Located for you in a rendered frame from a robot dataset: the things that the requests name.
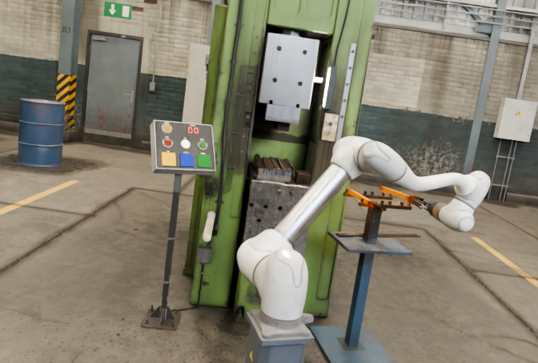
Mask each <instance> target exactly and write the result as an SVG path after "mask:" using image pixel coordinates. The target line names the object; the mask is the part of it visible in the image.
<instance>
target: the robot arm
mask: <svg viewBox="0 0 538 363"><path fill-rule="evenodd" d="M332 153H333V156H332V158H331V162H330V166H329V167H328V168H327V170H326V171H325V172H324V173H323V174H322V175H321V176H320V177H319V178H318V179H317V180H316V181H315V183H314V184H313V185H312V186H311V187H310V189H309V190H308V191H307V192H306V193H305V194H304V196H303V197H302V198H301V199H300V200H299V201H298V203H297V204H296V205H295V206H294V207H293V208H292V209H291V210H290V211H289V212H288V213H287V214H286V216H285V217H284V218H283V219H282V220H281V221H280V223H279V224H278V225H277V226H276V227H275V229H274V230H273V229H267V230H264V231H263V232H261V233H260V234H258V235H257V236H256V237H254V238H250V239H249V240H246V241H245V242H244V243H243V244H242V245H241V246H240V247H239V250H238V252H237V263H238V266H239V269H240V271H241V273H242V274H243V275H244V277H245V278H246V279H247V280H248V281H249V282H250V283H251V284H252V285H254V286H255V287H256V288H257V290H258V292H259V296H260V297H261V308H260V309H252V310H251V311H250V315H251V316H252V317H253V318H254V320H255V322H256V324H257V325H258V327H259V329H260V331H261V333H262V338H264V339H271V338H275V337H309V336H310V335H311V331H310V330H309V329H308V328H307V327H306V326H305V324H308V323H311V322H313V320H314V318H313V315H311V314H308V313H303V307H304V304H305V300H306V295H307V282H308V271H307V265H306V262H305V259H304V258H303V257H302V256H301V255H300V254H299V253H298V252H297V251H294V250H293V247H292V245H293V244H294V243H295V242H296V241H297V239H298V238H300V237H301V235H302V234H303V233H304V232H305V231H306V230H307V228H308V227H309V226H310V225H311V223H312V222H313V221H314V220H315V219H316V218H317V216H318V215H319V214H320V213H321V212H322V210H323V209H325V207H326V206H327V205H328V204H329V203H330V202H331V200H332V199H333V198H334V197H335V196H336V194H337V193H338V192H339V191H340V190H341V189H342V187H343V186H344V185H345V184H346V183H347V181H348V180H352V179H354V178H356V177H357V176H359V175H361V174H363V173H364V172H369V173H371V174H375V175H381V176H382V177H383V178H385V179H388V180H389V181H391V182H393V183H395V184H398V185H399V186H402V187H403V188H406V189H408V190H411V191H414V192H424V191H428V190H432V189H436V188H442V187H446V186H449V185H455V186H454V188H455V191H456V196H455V198H454V199H453V200H452V202H451V203H449V204H445V203H439V202H435V203H432V202H429V201H428V202H427V201H425V200H423V202H422V201H420V199H416V198H415V197H412V200H411V202H412V203H413V204H414V205H415V206H416V207H418V208H419V209H423V208H424V209H425V210H427V211H428V212H429V213H430V215H431V216H433V217H434V218H435V219H436V220H438V221H439V222H441V223H443V224H444V225H445V226H446V227H448V228H450V229H453V230H456V231H458V232H467V231H469V230H471V229H472V228H473V226H474V223H475V221H474V218H473V215H472V214H473V212H474V211H475V209H476V208H477V207H478V206H479V205H480V203H481V202H482V200H483V199H484V197H485V196H486V194H487V192H488V189H489V187H490V183H491V181H490V178H489V177H488V175H487V174H485V173H484V172H482V171H474V172H472V173H470V174H469V175H462V174H459V173H446V174H440V175H430V176H425V177H418V176H416V175H415V174H414V173H413V172H412V170H411V169H410V168H409V166H408V165H407V164H406V163H405V162H404V160H403V159H402V158H401V157H400V156H399V155H398V154H397V153H396V152H395V151H393V150H392V149H391V148H390V147H389V146H387V145H385V144H384V143H381V142H376V141H373V140H370V139H366V138H363V137H358V136H348V137H344V138H342V139H340V140H338V141H337V142H336V143H335V145H334V147H333V152H332Z"/></svg>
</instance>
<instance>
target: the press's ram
mask: <svg viewBox="0 0 538 363"><path fill-rule="evenodd" d="M318 49H319V40H316V39H310V38H300V37H295V36H290V35H284V34H274V33H268V34H267V37H266V38H265V40H264V44H263V56H262V62H261V68H260V74H259V85H258V92H257V98H256V101H258V102H259V103H268V104H269V103H270V104H274V105H280V106H286V107H298V108H303V109H309V107H310V102H311V92H312V87H313V82H315V83H321V82H322V81H323V78H318V77H314V76H315V65H316V60H317V54H318Z"/></svg>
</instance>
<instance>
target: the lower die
mask: <svg viewBox="0 0 538 363"><path fill-rule="evenodd" d="M275 158H277V159H278V161H279V163H280V165H281V166H282V170H277V167H276V165H275V162H274V160H273V159H272V157H271V156H270V158H267V157H263V158H261V160H262V163H263V164H262V165H261V163H260V161H258V162H257V166H256V173H257V179H266V180H273V181H279V182H285V181H290V180H291V169H290V167H289V168H288V167H287V165H286V164H285V162H284V161H283V159H279V158H278V157H275ZM271 178H272V179H271Z"/></svg>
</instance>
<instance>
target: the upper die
mask: <svg viewBox="0 0 538 363"><path fill-rule="evenodd" d="M300 110H301V108H298V107H286V106H280V105H274V104H270V103H269V104H268V103H264V104H263V110H262V117H264V119H265V120H270V121H277V122H283V123H294V124H299V116H300Z"/></svg>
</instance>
